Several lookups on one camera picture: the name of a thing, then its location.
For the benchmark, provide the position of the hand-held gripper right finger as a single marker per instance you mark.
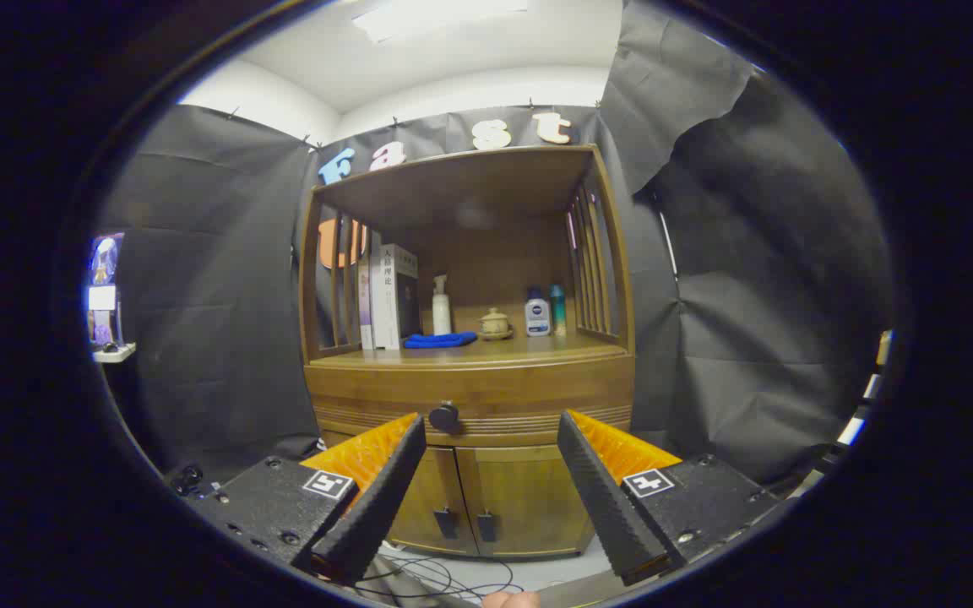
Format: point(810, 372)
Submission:
point(609, 507)

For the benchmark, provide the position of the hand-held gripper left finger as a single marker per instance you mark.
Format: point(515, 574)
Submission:
point(377, 507)

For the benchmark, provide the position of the wooden cabinet door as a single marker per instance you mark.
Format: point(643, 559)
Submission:
point(436, 498)
point(529, 498)

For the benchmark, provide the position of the wooden countertop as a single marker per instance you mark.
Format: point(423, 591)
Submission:
point(529, 347)

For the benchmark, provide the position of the wooden cabinet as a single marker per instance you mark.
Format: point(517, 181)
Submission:
point(470, 177)

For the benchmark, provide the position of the blue folded cloth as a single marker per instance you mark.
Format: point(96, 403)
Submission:
point(440, 340)

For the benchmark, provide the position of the small black device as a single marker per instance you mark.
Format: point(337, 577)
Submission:
point(186, 480)

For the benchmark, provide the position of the thin purple book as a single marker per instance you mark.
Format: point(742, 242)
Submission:
point(365, 312)

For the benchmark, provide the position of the teal slim bottle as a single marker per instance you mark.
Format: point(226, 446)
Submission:
point(558, 312)

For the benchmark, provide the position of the white pump bottle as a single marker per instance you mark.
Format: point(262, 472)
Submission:
point(442, 317)

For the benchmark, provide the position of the white lotion bottle blue cap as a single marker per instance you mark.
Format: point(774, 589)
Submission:
point(537, 317)

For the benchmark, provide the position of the beige saucer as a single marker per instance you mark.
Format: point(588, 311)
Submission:
point(496, 336)

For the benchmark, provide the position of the thick white book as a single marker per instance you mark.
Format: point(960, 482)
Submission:
point(385, 295)

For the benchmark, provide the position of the beige lidded tea cup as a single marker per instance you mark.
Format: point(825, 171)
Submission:
point(495, 321)

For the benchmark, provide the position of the black white striped bar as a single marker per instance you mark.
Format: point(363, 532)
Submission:
point(851, 431)

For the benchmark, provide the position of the small white shelf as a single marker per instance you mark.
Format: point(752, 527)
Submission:
point(115, 352)

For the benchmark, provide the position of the ceiling light panel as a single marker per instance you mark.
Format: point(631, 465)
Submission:
point(436, 17)

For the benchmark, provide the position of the wall poster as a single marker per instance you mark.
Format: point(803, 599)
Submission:
point(105, 287)

